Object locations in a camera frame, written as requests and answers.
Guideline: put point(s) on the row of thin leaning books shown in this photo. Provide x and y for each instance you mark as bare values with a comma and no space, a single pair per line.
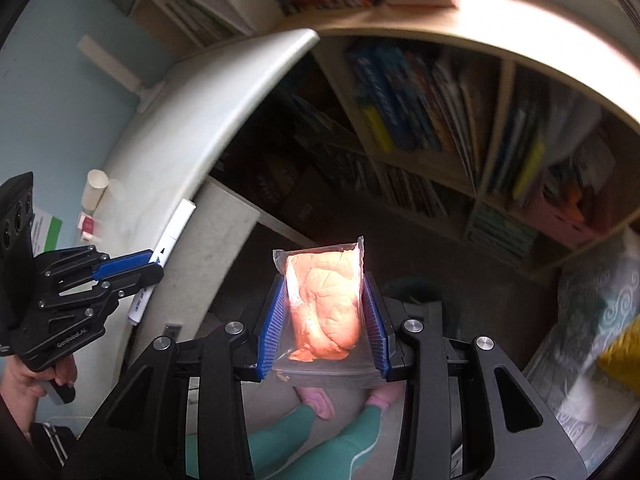
530,150

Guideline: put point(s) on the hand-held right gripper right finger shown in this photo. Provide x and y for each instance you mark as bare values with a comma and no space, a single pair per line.
376,330

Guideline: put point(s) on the yellow cloth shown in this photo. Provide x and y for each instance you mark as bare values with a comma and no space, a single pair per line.
622,357

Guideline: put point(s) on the person's left hand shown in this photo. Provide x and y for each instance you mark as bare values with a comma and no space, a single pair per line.
15,385

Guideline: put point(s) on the maroon carton box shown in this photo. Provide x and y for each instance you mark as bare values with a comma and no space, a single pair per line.
87,225

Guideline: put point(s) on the person's left leg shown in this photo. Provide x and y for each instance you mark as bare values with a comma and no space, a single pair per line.
280,435

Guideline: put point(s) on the pink slipper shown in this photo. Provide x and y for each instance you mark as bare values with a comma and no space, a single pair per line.
382,399
320,402

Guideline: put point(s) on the person's right leg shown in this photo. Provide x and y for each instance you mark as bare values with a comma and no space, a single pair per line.
350,450

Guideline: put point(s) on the row of tall picture books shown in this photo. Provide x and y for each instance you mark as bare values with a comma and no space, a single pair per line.
400,100

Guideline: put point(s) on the row of small dark books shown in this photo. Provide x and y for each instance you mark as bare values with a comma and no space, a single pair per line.
420,192

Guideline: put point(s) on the bag of orange clay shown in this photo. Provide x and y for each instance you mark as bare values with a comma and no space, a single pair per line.
325,305

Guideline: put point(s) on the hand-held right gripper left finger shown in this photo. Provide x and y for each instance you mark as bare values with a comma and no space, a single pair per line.
270,330

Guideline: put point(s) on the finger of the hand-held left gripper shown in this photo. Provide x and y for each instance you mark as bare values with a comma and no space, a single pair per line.
122,265
90,305

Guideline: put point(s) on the white patterned plastic bag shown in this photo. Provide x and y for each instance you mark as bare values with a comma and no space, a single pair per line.
590,320

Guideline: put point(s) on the stack of teal books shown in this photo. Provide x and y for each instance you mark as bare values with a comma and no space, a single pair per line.
502,235

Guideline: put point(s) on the low wooden bookcase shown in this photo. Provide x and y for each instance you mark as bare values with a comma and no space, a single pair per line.
500,25

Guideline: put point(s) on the white table leg panel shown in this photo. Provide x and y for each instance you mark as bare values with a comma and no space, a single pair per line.
215,260

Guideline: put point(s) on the white marker pen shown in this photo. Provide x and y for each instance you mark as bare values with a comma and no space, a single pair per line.
172,230

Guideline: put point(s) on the person's leg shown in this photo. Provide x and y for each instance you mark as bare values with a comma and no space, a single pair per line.
350,450
280,435

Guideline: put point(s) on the row of thin green books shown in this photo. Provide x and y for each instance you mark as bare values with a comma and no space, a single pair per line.
200,17

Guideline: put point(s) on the small white paper cup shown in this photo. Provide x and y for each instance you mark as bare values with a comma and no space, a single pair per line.
95,190

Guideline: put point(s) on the pink storage basket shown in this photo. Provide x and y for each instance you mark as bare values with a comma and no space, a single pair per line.
560,217

